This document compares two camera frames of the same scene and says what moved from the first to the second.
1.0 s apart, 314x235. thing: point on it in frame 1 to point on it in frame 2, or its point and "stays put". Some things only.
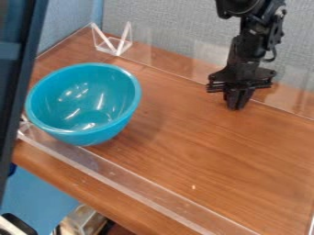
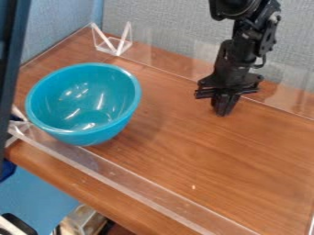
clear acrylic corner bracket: (111, 45) stays put
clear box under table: (82, 221) stays put
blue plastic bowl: (82, 103) stays put
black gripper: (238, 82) to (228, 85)
